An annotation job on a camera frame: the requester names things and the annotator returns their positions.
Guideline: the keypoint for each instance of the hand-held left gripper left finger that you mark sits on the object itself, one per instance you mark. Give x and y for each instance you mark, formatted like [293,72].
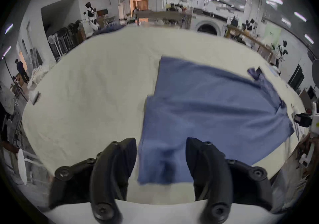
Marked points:
[107,168]

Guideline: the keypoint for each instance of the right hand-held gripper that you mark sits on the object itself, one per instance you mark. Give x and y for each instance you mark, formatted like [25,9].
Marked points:
[314,122]

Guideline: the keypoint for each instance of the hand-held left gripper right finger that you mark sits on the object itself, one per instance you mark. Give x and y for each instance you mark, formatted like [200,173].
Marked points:
[211,168]

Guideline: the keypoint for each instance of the dark blue shirt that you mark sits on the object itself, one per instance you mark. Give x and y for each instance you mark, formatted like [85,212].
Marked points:
[211,108]

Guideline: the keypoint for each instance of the white chair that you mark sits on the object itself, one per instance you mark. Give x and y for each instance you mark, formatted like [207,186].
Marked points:
[22,165]

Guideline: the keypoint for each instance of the bed with beige sheet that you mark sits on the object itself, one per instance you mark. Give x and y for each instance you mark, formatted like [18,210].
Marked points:
[99,81]

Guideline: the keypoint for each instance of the small grey card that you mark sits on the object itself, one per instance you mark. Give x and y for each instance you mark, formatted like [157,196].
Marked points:
[36,98]

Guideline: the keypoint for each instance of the long wooden workbench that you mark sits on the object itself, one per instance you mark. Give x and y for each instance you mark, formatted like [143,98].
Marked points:
[251,41]

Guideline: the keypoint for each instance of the white bunched cloth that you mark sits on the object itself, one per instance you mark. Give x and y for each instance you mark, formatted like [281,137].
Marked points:
[37,76]

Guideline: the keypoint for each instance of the dark blue bunched cloth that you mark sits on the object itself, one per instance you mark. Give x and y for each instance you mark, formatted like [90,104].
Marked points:
[109,29]

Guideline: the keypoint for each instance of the white standing fan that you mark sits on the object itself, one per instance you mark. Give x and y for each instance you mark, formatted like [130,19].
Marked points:
[52,40]

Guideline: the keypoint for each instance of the white washing machine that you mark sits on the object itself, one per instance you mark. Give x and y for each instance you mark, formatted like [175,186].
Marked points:
[208,26]

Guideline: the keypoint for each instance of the white humanoid robot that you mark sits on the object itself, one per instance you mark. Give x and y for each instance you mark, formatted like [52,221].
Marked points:
[91,16]

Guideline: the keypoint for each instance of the wooden table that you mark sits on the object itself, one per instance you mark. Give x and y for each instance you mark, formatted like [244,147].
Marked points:
[162,15]

